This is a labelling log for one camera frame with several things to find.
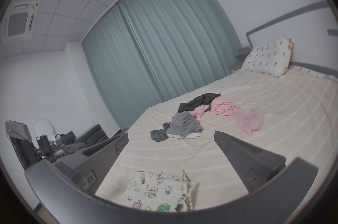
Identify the bed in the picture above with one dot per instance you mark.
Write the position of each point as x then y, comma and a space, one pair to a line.
264, 112

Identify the grey bedside table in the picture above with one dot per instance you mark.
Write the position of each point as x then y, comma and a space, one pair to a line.
239, 59

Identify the white printed pillow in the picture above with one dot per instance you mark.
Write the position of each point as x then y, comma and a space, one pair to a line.
269, 59

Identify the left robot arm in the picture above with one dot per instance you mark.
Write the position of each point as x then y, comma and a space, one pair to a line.
23, 146

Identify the black chest of drawers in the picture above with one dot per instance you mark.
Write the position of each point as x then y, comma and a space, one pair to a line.
92, 133

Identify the white printed pyjama top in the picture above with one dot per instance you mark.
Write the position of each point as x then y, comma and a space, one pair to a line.
158, 191

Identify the ceiling air conditioner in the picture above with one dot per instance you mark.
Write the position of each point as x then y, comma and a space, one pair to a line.
21, 22

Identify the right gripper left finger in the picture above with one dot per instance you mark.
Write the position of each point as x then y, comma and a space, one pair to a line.
89, 164

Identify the dark grey garment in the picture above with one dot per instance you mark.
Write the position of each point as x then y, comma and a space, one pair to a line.
158, 134

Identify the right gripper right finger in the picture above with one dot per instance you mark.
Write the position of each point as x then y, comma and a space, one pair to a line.
248, 162

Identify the white garment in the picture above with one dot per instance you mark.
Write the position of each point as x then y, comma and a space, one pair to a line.
194, 135

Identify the blue-green curtain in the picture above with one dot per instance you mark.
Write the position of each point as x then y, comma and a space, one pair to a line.
179, 32
118, 72

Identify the black garment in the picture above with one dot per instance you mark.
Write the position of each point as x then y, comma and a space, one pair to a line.
200, 101

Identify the grey knit garment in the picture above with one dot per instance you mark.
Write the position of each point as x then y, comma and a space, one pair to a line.
184, 123

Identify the pink garment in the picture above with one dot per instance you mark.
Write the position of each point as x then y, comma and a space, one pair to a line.
237, 114

